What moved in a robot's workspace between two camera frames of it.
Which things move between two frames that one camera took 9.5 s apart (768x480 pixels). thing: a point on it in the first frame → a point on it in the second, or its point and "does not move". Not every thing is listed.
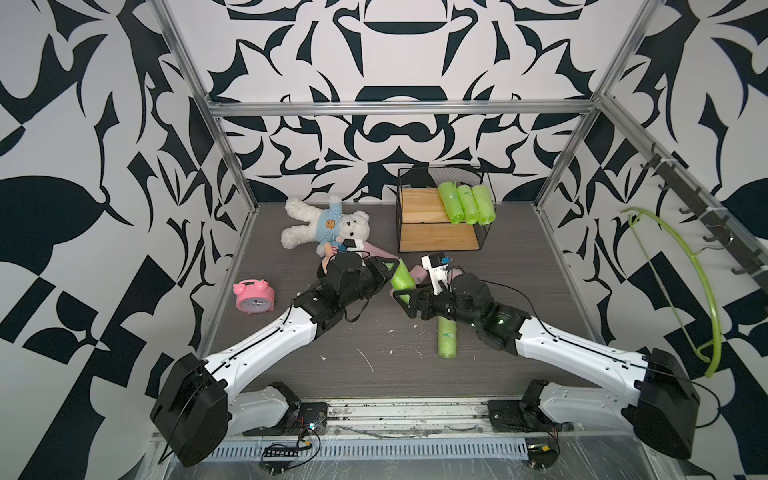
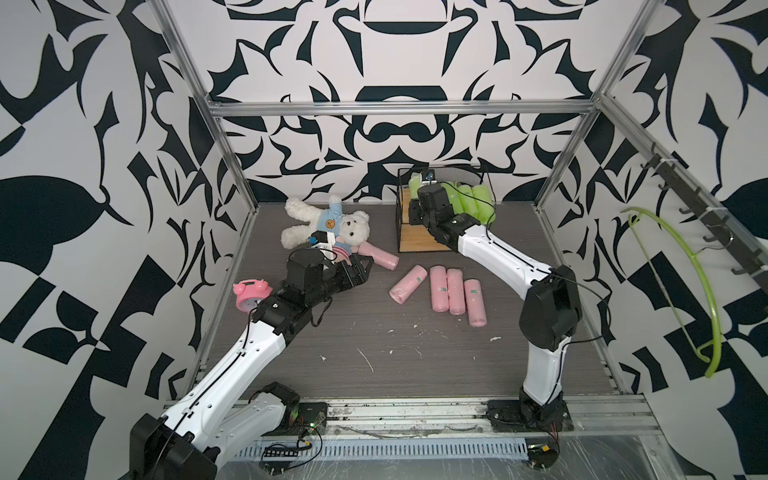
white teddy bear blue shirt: [323, 226] does not move
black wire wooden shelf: [422, 221] does not move
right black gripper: [417, 300] → [415, 209]
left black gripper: [377, 272] → [358, 278]
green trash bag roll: [452, 202] does not move
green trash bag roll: [468, 205] does not move
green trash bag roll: [447, 337] → [414, 183]
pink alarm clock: [254, 296] does not move
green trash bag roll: [484, 204] does not move
